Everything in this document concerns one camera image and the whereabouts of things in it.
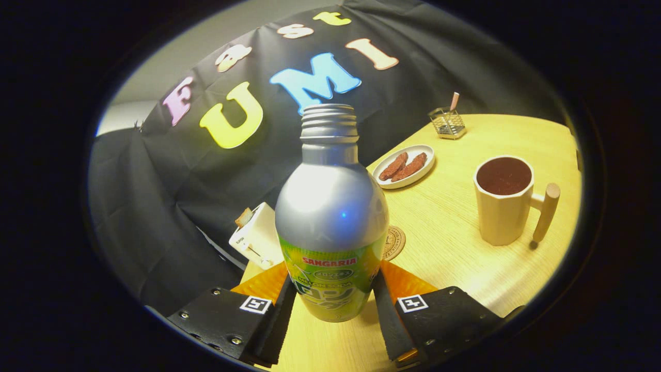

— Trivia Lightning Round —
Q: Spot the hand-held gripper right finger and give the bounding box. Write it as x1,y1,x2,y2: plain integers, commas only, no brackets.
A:
373,260,506,370

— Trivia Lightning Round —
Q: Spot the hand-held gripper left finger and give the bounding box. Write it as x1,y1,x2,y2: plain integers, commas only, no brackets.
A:
166,261,297,368

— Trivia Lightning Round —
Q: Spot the round cork coaster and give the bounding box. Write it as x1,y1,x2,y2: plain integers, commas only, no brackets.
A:
382,226,406,261

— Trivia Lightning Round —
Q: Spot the silver bottle with green label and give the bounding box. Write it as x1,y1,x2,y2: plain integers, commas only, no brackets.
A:
275,103,389,323

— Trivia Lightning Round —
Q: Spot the cream cup with wooden handle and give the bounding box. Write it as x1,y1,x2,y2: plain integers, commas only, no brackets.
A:
473,156,561,246

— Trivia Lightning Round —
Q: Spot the wooden table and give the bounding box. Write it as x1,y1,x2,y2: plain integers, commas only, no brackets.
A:
240,114,583,372

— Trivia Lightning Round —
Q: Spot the white toaster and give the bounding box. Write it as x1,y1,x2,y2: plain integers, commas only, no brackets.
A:
229,202,282,270

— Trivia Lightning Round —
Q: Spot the brown sausage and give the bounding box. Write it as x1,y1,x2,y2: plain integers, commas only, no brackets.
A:
391,152,428,182
379,152,409,181

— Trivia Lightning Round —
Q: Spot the black backdrop cloth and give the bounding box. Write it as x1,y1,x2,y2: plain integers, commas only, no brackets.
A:
88,0,569,316

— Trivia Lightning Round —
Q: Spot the white oval plate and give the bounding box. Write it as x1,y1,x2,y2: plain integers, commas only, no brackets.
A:
372,144,435,190

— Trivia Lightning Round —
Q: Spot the wire mesh holder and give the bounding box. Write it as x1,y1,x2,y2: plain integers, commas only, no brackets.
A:
428,107,466,141

